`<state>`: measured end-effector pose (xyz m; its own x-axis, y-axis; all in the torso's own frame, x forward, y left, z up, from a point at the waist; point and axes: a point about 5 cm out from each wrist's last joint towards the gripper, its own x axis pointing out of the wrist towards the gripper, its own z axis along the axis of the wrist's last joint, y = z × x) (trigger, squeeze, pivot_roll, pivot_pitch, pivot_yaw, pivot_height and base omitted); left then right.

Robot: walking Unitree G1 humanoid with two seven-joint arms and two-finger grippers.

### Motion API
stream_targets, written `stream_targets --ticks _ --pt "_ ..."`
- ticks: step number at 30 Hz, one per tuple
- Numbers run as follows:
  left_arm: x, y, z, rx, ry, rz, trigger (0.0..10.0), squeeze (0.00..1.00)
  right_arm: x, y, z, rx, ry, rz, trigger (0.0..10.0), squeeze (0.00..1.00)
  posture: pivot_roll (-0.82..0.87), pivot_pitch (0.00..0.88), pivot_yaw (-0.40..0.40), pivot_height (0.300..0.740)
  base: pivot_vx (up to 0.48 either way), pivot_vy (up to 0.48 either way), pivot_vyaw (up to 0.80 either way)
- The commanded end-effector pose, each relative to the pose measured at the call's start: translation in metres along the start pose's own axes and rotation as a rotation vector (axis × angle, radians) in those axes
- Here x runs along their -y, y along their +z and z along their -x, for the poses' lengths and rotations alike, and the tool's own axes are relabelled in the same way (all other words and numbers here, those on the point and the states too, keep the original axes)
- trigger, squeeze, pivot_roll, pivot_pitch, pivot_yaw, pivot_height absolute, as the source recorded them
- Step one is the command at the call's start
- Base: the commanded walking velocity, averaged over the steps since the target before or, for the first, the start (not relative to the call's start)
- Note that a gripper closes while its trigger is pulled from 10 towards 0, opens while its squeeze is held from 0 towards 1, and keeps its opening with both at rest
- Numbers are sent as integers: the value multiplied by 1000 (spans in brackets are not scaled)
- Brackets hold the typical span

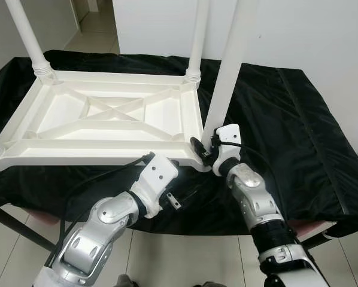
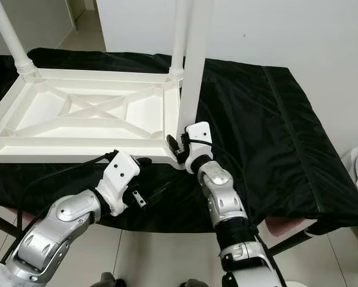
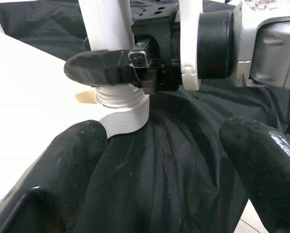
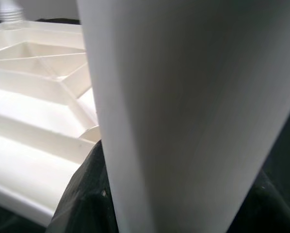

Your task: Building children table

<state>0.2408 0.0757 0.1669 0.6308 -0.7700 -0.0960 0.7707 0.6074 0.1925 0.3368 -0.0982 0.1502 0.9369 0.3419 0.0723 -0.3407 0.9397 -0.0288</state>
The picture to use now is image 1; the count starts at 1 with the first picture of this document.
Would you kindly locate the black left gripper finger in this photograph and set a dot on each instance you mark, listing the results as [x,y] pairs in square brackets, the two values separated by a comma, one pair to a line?
[191,190]

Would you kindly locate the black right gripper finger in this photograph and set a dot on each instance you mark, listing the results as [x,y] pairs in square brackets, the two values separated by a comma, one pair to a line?
[198,148]

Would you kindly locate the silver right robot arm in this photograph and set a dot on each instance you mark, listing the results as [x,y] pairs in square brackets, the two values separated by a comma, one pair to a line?
[257,197]

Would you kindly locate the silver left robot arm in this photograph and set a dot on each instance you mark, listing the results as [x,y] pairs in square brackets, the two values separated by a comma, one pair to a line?
[95,239]

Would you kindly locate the grey right robot foot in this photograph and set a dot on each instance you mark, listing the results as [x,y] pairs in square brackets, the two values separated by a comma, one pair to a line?
[206,284]

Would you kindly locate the grey robot foot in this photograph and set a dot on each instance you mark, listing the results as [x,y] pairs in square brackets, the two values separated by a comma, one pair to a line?
[125,281]
[206,284]

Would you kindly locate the grey left robot foot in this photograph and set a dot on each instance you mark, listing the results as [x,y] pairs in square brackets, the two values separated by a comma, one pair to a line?
[125,281]

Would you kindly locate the black cloth table cover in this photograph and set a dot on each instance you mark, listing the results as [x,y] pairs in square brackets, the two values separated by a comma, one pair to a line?
[305,119]

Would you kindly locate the black metal table leg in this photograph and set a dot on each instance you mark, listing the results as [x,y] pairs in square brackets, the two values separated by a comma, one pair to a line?
[316,240]
[23,230]

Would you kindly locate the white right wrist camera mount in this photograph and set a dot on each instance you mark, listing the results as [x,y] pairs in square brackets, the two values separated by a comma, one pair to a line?
[228,134]

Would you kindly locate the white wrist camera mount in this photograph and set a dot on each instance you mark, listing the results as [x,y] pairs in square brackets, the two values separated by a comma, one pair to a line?
[158,173]
[228,134]

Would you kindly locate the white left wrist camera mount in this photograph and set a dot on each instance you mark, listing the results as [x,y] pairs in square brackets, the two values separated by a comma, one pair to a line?
[158,173]

